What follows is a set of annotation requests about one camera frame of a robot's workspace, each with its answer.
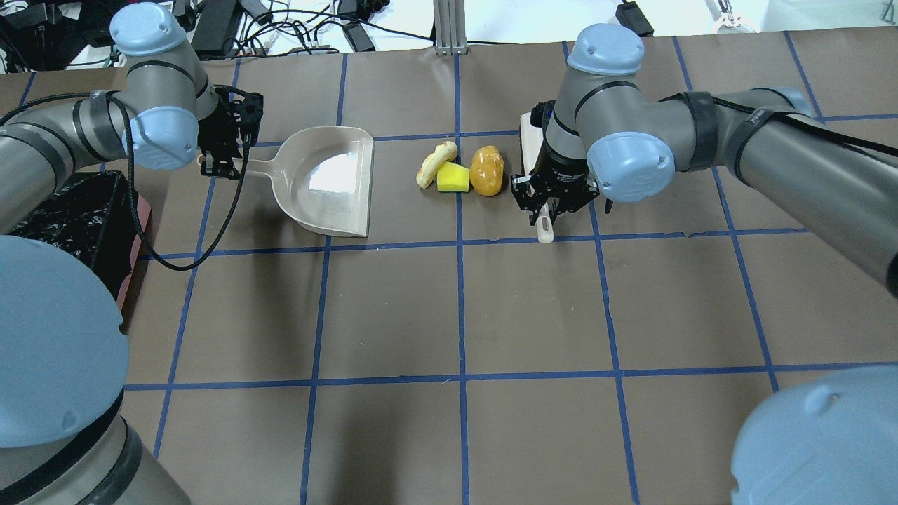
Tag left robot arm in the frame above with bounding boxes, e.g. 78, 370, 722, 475
1, 2, 262, 504

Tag potato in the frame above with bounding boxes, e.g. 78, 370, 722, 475
469, 146, 506, 197

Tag aluminium frame post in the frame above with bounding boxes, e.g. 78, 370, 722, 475
433, 0, 469, 57

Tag black power adapter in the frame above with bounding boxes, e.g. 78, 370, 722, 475
190, 0, 243, 60

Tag beige plastic dustpan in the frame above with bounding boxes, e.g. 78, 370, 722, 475
198, 126, 375, 238

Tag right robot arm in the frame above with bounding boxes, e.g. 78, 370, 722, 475
510, 25, 897, 504

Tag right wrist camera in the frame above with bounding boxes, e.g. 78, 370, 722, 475
530, 100, 555, 130

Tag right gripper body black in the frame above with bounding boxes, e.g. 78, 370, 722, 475
510, 144, 600, 213

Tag yellow sponge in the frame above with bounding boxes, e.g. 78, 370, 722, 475
436, 162, 471, 193

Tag peanut-shaped bread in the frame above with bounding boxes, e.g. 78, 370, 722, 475
415, 141, 458, 189

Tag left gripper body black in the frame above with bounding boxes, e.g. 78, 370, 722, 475
198, 86, 265, 158

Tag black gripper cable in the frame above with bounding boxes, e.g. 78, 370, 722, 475
105, 95, 250, 271

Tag beige hand brush black bristles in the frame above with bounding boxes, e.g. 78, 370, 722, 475
519, 112, 556, 244

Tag pink bin black liner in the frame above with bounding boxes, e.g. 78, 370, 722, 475
10, 170, 152, 310

